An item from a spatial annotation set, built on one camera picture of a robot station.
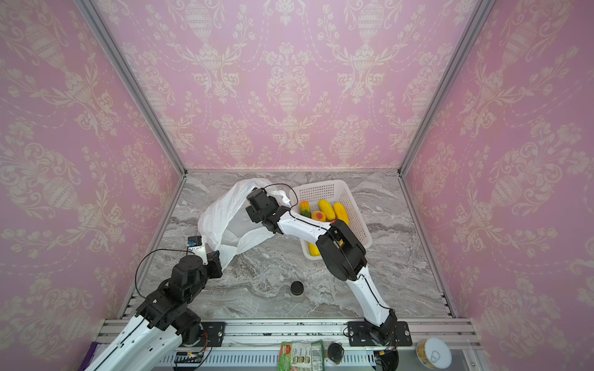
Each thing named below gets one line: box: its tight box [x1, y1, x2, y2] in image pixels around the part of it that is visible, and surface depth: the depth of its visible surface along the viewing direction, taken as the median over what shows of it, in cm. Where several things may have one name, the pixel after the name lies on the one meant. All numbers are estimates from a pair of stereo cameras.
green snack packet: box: [277, 339, 326, 371], surface depth 71 cm
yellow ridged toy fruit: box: [333, 202, 350, 226], surface depth 100 cm
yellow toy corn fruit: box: [318, 199, 336, 221], surface depth 102 cm
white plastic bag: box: [198, 177, 291, 271], surface depth 84 cm
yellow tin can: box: [415, 336, 453, 371], surface depth 68 cm
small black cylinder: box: [290, 280, 304, 297], surface depth 76 cm
